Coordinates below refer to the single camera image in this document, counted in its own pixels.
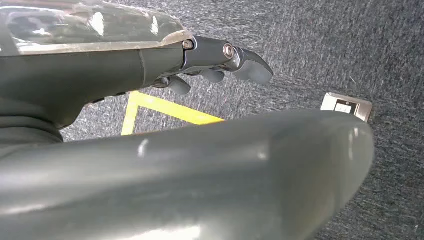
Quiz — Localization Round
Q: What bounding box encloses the yellow floor marking tape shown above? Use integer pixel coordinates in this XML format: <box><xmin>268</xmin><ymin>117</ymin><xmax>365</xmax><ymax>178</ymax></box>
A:
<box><xmin>120</xmin><ymin>91</ymin><xmax>226</xmax><ymax>137</ymax></box>

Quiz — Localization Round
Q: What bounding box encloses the metal floor socket box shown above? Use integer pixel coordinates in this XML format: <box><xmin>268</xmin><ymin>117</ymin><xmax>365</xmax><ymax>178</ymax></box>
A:
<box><xmin>320</xmin><ymin>92</ymin><xmax>374</xmax><ymax>123</ymax></box>

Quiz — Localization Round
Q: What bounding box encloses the ribbed grey left arm sleeve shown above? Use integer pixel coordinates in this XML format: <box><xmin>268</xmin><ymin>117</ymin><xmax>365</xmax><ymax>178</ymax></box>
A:
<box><xmin>0</xmin><ymin>115</ymin><xmax>64</xmax><ymax>159</ymax></box>

